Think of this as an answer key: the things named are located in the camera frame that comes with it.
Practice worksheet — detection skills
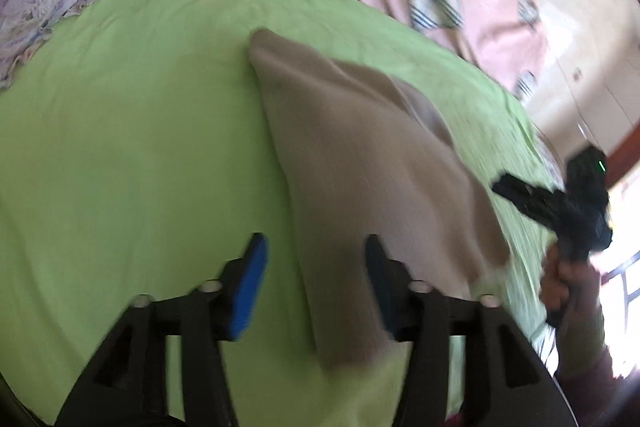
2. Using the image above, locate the person's right hand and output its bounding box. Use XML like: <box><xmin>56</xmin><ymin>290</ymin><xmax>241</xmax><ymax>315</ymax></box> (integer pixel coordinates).
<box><xmin>539</xmin><ymin>241</ymin><xmax>601</xmax><ymax>314</ymax></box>

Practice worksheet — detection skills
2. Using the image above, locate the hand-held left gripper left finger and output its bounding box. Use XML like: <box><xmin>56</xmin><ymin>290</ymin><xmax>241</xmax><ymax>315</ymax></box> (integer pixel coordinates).
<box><xmin>55</xmin><ymin>233</ymin><xmax>270</xmax><ymax>427</ymax></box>

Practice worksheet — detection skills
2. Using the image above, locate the person's right forearm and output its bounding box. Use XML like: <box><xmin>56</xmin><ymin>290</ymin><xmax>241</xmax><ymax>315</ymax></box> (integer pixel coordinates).
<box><xmin>552</xmin><ymin>287</ymin><xmax>628</xmax><ymax>413</ymax></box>

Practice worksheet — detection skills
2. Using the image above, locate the purple floral quilt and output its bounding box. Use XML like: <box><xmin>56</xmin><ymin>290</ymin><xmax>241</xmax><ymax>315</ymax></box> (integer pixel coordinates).
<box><xmin>0</xmin><ymin>0</ymin><xmax>156</xmax><ymax>90</ymax></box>

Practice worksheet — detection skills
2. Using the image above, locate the green bed sheet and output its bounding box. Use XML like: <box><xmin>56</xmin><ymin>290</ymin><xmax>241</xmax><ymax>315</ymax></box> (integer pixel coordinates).
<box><xmin>0</xmin><ymin>0</ymin><xmax>566</xmax><ymax>427</ymax></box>

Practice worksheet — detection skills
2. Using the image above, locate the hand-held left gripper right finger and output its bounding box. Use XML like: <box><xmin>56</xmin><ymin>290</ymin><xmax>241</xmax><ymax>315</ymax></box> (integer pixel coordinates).
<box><xmin>364</xmin><ymin>234</ymin><xmax>576</xmax><ymax>427</ymax></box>

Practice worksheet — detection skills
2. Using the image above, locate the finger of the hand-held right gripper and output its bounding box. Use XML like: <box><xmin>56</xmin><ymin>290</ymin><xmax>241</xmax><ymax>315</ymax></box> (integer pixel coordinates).
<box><xmin>492</xmin><ymin>174</ymin><xmax>568</xmax><ymax>230</ymax></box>

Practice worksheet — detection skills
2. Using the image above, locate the grey knitted sweater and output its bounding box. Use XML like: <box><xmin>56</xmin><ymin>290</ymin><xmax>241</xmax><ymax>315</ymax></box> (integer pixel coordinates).
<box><xmin>247</xmin><ymin>28</ymin><xmax>511</xmax><ymax>370</ymax></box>

